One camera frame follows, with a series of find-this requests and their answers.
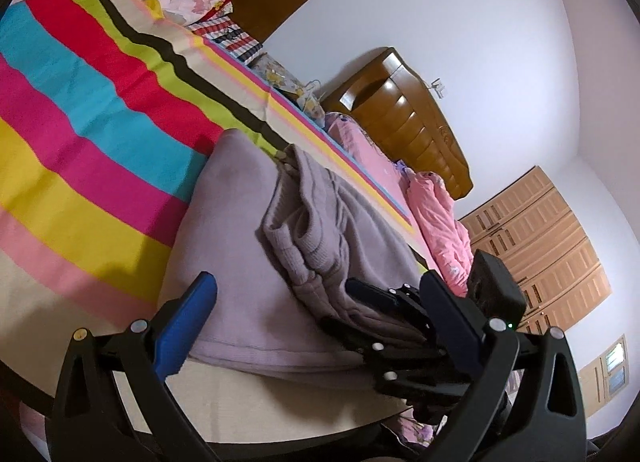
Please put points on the pink bedsheet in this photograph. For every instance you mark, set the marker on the pink bedsheet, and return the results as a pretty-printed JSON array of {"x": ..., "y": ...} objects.
[{"x": 360, "y": 146}]

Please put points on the wall hook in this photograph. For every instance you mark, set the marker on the wall hook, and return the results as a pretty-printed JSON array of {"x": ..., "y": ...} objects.
[{"x": 438, "y": 87}]

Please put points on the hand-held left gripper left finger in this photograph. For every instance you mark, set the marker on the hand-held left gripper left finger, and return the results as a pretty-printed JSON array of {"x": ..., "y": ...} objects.
[{"x": 185, "y": 327}]

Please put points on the yellow floral pillow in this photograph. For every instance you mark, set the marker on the yellow floral pillow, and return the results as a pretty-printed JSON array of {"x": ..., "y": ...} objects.
[{"x": 280, "y": 79}]

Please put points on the pink padded jacket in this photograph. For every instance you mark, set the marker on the pink padded jacket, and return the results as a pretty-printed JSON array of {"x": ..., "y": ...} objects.
[{"x": 440, "y": 227}]

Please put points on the plaid cloth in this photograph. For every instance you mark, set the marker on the plaid cloth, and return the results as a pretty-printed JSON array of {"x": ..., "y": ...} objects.
[{"x": 230, "y": 36}]

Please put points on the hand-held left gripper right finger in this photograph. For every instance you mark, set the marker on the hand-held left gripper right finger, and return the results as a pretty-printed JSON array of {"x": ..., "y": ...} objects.
[{"x": 452, "y": 324}]

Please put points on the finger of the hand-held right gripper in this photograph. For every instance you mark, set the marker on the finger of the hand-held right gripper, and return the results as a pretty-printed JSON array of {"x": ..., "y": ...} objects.
[
  {"x": 350, "y": 334},
  {"x": 372, "y": 294}
]

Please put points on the curved wooden headboard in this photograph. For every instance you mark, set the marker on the curved wooden headboard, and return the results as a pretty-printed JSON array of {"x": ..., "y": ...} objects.
[{"x": 415, "y": 126}]

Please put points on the light wooden wardrobe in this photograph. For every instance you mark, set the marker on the light wooden wardrobe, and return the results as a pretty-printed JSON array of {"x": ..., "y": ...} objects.
[{"x": 540, "y": 252}]

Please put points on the mauve knit sweater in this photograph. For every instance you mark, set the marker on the mauve knit sweater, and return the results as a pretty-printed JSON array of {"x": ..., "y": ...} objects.
[{"x": 240, "y": 242}]

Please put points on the wooden framed window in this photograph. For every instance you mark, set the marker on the wooden framed window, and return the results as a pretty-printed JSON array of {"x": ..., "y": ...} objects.
[{"x": 607, "y": 369}]

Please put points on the colourful striped blanket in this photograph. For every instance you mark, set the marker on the colourful striped blanket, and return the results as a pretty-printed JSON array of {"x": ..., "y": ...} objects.
[{"x": 75, "y": 116}]

